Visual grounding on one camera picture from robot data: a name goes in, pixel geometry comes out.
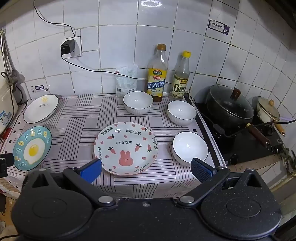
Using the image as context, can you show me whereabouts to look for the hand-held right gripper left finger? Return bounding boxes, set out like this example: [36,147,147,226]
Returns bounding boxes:
[22,158,117,207]

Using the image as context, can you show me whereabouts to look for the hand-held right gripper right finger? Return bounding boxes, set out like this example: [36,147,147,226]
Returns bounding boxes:
[176,158,274,207]

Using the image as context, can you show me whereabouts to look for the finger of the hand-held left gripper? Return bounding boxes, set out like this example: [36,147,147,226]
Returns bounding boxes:
[0,153,15,166]

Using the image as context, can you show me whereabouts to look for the blue fried egg plate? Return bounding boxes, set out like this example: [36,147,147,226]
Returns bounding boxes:
[12,126,52,171]

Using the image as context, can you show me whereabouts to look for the white ribbed bowl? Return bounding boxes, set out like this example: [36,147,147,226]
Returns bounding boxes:
[167,100,197,126]
[122,91,154,115]
[172,131,209,167]

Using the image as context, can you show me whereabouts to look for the pink rabbit print plate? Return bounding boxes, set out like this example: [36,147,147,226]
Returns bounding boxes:
[94,122,159,176]

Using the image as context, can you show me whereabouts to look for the white sun print plate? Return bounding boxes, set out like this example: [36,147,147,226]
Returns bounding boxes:
[23,94,59,124]

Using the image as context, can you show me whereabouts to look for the striped tablecloth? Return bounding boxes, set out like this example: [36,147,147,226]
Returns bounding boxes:
[5,93,227,198]

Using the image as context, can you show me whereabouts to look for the black gas stove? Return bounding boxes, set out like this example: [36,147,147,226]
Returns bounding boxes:
[190,93,292,165]

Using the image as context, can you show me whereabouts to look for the white rice cooker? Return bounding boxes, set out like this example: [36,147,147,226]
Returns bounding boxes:
[0,56,19,135]

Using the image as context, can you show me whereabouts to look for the glass pot lid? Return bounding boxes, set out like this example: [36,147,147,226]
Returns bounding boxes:
[208,85,254,121]

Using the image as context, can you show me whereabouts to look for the white enamel milk pot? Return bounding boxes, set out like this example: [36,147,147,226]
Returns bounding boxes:
[256,96,287,138]

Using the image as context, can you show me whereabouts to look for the yellow cap vinegar bottle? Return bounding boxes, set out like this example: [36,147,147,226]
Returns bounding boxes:
[169,51,191,101]

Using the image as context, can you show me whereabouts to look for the white enamel pot lid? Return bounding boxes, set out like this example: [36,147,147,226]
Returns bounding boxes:
[257,96,281,121]

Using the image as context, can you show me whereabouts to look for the white plastic bag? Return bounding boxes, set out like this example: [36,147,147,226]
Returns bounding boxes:
[115,64,138,97]

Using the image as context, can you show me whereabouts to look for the orange cap cooking wine bottle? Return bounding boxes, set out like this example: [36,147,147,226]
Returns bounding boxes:
[146,44,169,103]

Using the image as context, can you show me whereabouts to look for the metal ladle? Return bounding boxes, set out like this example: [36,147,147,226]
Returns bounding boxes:
[0,29,15,78]

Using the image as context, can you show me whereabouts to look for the black power adapter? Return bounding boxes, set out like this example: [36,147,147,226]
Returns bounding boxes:
[60,39,76,55]

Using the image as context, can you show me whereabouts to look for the black pot with wooden handle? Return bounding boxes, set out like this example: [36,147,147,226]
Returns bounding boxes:
[205,85,272,146]

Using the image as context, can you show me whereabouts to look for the small white wall sticker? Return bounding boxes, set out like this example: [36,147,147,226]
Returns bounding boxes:
[31,84,48,93]

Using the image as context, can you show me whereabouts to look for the white wall socket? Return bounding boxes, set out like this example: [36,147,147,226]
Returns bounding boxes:
[64,35,82,59]

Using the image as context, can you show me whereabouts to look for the purple and white wall sticker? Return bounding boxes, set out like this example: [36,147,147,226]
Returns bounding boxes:
[207,19,230,36]

